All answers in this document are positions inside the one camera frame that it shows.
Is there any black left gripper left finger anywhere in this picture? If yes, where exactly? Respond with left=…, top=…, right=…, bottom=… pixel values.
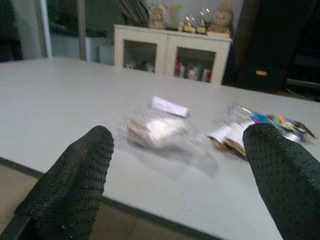
left=13, top=125, right=115, bottom=240

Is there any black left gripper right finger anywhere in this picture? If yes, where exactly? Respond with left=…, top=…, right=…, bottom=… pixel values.
left=242, top=123, right=320, bottom=240

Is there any colourful printed snack wrapper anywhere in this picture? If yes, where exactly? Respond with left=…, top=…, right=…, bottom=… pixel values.
left=226, top=104, right=317, bottom=145

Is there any clear bubble wrap bag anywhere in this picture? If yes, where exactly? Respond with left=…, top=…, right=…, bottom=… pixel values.
left=119, top=109, right=218, bottom=181

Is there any white rolled paper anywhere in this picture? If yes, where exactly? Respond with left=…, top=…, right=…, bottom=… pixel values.
left=151, top=94, right=190, bottom=118

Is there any white box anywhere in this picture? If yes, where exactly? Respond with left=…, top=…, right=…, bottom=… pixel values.
left=86, top=36, right=115, bottom=64

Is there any black cabinet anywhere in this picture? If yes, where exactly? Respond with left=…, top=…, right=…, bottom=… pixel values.
left=222, top=0, right=320, bottom=95

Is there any metal-framed glass partition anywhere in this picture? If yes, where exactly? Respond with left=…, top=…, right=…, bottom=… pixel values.
left=37, top=0, right=87, bottom=61

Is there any white glass-door cabinet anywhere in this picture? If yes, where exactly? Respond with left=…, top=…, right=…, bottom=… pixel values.
left=113, top=24, right=232, bottom=87

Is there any glass dome ornament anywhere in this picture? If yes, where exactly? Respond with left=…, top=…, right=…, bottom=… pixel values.
left=196, top=6, right=212, bottom=35
left=177, top=12, right=196, bottom=33

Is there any beige teddy bear plush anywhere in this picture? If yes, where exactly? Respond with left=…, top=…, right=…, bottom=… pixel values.
left=148, top=4, right=169, bottom=29

